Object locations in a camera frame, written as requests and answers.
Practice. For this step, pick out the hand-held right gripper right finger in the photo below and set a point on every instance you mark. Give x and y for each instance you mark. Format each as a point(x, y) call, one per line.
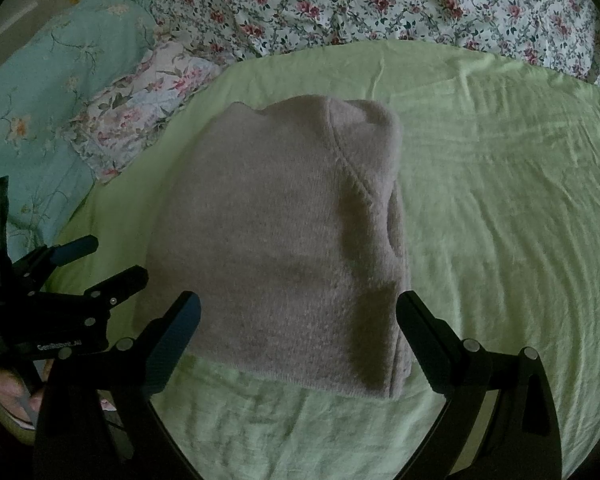
point(416, 340)

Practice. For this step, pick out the ruffled large-flower pillow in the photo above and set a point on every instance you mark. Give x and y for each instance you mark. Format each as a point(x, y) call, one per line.
point(145, 95)

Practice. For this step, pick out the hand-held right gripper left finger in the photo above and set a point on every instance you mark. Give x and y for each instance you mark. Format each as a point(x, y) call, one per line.
point(180, 332)

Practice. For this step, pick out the white panel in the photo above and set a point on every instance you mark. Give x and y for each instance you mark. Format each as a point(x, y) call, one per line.
point(15, 25)

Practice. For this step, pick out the green bed sheet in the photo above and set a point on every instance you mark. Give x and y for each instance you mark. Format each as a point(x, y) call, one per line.
point(505, 210)

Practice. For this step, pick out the teal floral pillow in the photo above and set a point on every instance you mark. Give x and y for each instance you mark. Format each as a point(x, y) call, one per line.
point(55, 85)

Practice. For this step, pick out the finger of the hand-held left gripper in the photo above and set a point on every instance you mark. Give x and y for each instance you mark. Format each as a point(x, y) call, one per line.
point(125, 282)
point(75, 250)

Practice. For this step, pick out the small-flower floral quilt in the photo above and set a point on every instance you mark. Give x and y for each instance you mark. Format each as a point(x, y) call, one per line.
point(380, 0)

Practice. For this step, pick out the person's left hand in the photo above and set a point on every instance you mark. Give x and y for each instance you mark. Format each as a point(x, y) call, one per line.
point(10, 390)

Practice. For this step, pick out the beige knit sweater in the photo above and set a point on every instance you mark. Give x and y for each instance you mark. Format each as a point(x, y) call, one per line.
point(270, 240)

